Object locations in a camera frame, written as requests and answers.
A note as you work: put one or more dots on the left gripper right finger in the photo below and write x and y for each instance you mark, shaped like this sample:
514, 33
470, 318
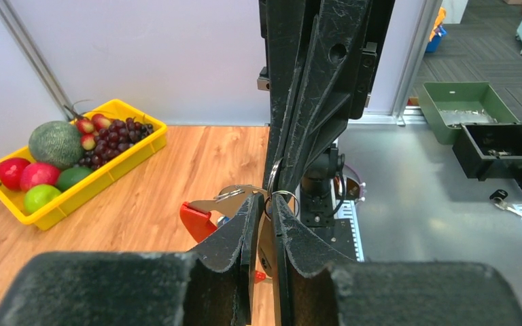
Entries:
314, 284

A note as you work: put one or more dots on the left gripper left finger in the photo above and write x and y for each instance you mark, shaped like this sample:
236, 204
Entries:
105, 288

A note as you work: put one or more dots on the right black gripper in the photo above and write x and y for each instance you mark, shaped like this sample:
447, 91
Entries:
324, 55

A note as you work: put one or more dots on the clear keyring with red tag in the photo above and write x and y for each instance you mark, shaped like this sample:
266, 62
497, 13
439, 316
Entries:
226, 229

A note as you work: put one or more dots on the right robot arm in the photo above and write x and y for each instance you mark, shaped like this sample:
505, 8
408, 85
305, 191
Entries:
317, 206

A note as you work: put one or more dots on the green plastic bin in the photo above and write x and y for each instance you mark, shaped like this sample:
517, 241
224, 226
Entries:
448, 105

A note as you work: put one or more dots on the purple grape bunch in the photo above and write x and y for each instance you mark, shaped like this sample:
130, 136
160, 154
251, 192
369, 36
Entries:
118, 138

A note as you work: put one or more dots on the dark green lime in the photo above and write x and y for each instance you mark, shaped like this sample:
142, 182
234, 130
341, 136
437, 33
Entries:
68, 178

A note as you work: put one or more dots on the light green apple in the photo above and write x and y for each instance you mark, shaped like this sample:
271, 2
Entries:
38, 196

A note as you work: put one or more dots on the red cherry cluster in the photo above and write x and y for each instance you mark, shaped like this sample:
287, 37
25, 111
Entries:
89, 127

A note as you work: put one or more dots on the black plastic bin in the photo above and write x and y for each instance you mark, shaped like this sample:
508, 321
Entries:
490, 151

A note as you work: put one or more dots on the spare key on table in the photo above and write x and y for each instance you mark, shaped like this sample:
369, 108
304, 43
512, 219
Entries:
498, 199

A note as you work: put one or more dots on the pink red apple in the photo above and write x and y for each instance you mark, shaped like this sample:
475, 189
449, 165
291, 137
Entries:
38, 173

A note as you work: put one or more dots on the green grey melon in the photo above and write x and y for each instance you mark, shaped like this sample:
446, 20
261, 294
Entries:
56, 143

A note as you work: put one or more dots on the yellow plastic fruit tray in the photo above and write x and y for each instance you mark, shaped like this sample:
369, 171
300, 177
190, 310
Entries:
62, 206

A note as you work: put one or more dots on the red apple back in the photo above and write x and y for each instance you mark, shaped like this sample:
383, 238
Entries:
10, 172

